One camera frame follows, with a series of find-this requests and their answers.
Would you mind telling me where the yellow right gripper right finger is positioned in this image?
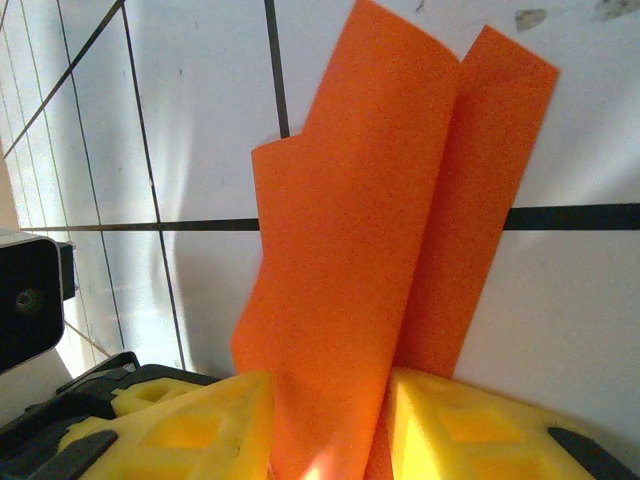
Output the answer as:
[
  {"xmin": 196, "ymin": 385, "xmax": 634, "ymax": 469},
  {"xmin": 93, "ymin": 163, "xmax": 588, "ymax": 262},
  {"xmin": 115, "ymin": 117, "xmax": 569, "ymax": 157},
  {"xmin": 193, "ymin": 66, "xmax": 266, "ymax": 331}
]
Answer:
[{"xmin": 387, "ymin": 366, "xmax": 639, "ymax": 480}]

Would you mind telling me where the orange cloth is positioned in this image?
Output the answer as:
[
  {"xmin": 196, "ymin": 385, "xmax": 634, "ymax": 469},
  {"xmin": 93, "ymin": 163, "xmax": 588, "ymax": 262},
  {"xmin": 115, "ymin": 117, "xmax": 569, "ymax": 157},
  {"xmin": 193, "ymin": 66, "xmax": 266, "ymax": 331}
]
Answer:
[{"xmin": 230, "ymin": 0, "xmax": 561, "ymax": 480}]

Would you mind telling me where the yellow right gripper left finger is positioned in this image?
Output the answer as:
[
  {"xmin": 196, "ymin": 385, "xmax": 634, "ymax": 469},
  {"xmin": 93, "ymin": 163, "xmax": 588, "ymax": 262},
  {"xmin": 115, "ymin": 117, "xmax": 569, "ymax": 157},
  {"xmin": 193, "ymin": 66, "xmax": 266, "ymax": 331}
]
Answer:
[{"xmin": 59, "ymin": 370, "xmax": 275, "ymax": 480}]

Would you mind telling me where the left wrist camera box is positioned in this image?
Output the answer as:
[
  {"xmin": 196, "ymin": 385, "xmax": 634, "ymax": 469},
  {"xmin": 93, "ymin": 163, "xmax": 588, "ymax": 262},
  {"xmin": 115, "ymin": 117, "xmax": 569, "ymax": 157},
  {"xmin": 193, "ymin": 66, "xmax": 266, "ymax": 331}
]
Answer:
[{"xmin": 0, "ymin": 228, "xmax": 77, "ymax": 377}]

